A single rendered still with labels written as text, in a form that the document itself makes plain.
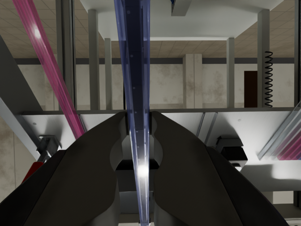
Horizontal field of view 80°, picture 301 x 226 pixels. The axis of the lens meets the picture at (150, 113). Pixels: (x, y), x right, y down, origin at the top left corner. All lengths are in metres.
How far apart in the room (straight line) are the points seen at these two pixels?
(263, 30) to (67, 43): 0.70
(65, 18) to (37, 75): 3.55
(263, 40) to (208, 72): 3.08
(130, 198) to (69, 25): 0.50
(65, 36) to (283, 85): 4.36
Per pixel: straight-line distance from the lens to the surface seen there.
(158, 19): 0.84
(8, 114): 0.34
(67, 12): 0.65
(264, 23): 0.87
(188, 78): 3.47
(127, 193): 0.40
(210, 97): 3.85
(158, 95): 3.61
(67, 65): 0.60
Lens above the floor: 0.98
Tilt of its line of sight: 2 degrees up
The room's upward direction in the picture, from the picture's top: 179 degrees clockwise
